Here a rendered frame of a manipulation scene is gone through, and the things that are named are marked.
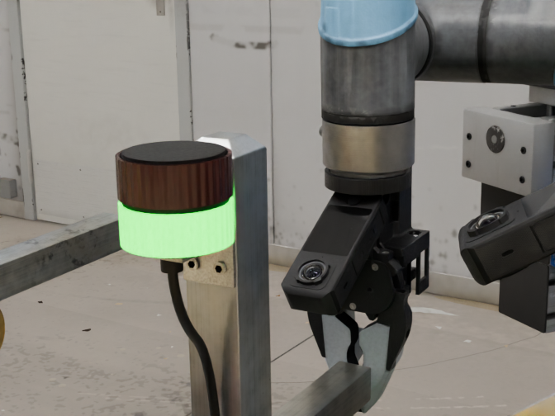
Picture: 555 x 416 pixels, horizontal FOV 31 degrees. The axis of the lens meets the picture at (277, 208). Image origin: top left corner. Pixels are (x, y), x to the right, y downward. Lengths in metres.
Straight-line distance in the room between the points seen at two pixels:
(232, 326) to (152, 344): 2.63
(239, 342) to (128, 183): 0.12
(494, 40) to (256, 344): 0.38
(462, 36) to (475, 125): 0.46
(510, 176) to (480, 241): 0.70
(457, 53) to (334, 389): 0.29
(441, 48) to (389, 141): 0.11
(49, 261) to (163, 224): 0.38
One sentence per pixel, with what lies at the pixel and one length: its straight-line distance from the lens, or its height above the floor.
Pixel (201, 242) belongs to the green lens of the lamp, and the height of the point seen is 1.06.
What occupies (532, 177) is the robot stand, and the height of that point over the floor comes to 0.93.
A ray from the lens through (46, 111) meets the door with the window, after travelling 4.52.
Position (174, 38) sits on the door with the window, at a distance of 4.00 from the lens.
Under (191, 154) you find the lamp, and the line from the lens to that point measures 0.51.
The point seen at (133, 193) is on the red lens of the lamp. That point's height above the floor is 1.09.
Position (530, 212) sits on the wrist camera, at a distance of 0.57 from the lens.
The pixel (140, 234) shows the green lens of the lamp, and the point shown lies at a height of 1.07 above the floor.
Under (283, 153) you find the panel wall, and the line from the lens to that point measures 3.77.
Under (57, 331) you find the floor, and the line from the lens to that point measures 3.37.
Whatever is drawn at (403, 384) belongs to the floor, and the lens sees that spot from 2.90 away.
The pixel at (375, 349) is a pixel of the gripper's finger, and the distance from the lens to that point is 0.85.
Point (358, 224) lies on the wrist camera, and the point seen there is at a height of 0.99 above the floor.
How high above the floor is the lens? 1.21
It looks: 15 degrees down
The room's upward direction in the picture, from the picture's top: 1 degrees counter-clockwise
